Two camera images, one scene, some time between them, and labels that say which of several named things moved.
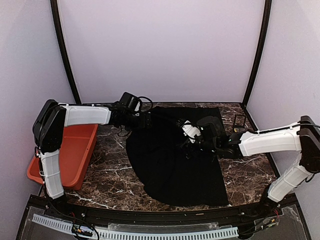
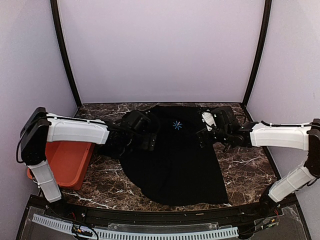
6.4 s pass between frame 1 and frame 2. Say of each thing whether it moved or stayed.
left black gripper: moved
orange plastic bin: stayed
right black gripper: moved
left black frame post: stayed
